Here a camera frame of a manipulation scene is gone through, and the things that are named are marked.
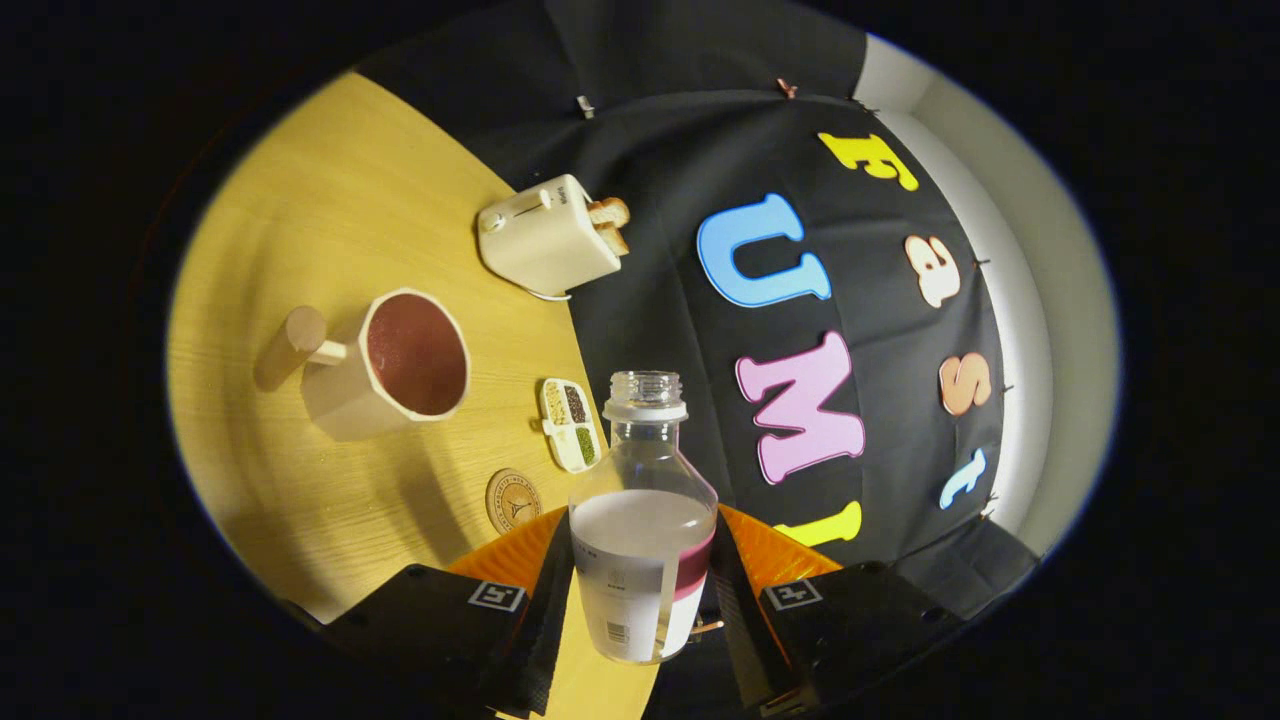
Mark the round wooden coaster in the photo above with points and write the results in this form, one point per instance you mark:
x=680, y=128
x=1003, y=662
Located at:
x=514, y=502

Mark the black backdrop cloth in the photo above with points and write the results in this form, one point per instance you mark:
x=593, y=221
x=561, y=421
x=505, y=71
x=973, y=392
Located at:
x=650, y=130

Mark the wooden table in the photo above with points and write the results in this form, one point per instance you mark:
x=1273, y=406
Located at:
x=300, y=200

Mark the cream toaster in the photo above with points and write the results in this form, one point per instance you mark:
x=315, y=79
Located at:
x=545, y=240

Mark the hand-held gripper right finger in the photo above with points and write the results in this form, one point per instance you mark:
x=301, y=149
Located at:
x=735, y=620

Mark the copper clip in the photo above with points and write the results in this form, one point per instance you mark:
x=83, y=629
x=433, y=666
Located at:
x=787, y=88

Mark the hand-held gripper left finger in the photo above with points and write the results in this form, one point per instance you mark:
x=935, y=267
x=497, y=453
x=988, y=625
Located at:
x=550, y=620

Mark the clear plastic juice bottle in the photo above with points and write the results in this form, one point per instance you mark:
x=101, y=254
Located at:
x=640, y=540

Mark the toasted bread slice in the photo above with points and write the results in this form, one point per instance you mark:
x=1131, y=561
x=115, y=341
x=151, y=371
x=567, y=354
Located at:
x=610, y=211
x=614, y=240

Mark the white divided grain dish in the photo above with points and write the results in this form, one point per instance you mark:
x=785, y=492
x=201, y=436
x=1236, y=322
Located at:
x=572, y=425

